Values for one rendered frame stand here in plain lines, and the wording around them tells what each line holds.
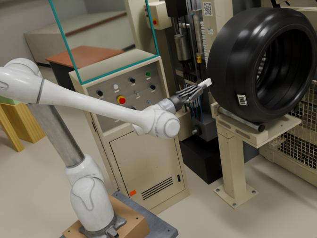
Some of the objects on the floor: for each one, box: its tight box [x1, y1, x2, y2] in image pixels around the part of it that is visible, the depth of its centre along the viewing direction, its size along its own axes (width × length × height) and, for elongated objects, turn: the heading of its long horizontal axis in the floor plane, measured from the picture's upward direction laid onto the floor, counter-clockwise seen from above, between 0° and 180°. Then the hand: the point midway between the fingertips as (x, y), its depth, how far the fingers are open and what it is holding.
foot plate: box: [213, 183, 259, 209], centre depth 232 cm, size 27×27×2 cm
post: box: [200, 0, 246, 199], centre depth 173 cm, size 13×13×250 cm
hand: (204, 84), depth 133 cm, fingers closed
